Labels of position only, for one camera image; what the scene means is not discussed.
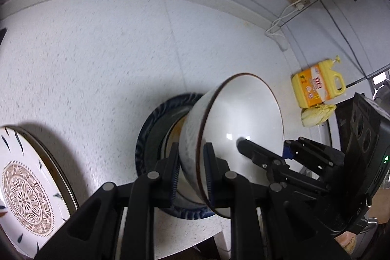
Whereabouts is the black power cable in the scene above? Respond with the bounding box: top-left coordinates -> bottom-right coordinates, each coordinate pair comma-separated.
314,0 -> 369,79

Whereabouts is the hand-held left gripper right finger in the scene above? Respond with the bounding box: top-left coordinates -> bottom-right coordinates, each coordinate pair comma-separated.
203,143 -> 351,260

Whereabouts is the dark blue plate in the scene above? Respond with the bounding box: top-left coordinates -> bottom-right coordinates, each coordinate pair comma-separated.
135,92 -> 220,220

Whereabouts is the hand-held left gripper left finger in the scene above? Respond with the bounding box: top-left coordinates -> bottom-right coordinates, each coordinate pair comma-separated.
37,143 -> 181,260

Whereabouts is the person's right hand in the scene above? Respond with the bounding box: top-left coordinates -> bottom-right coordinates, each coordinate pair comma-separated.
333,231 -> 358,256

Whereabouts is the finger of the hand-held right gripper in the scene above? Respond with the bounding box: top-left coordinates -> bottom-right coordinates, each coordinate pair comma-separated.
283,136 -> 345,179
237,138 -> 291,179

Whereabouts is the yellow detergent bottle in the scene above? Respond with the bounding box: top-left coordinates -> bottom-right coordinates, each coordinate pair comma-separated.
291,55 -> 347,110

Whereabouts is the white power cable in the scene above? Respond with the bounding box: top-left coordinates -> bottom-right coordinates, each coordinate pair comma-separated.
264,0 -> 325,51

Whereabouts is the white bowl with dark rim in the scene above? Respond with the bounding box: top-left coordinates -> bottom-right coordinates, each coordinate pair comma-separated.
178,73 -> 285,219

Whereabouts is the yellow sponge cloth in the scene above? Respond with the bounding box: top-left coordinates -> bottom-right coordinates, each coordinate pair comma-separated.
301,104 -> 337,127

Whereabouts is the black cooktop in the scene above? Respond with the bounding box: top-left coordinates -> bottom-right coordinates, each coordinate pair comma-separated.
327,96 -> 357,154

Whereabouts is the white plate with mandala pattern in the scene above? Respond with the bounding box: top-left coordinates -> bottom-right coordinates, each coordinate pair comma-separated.
0,125 -> 80,259

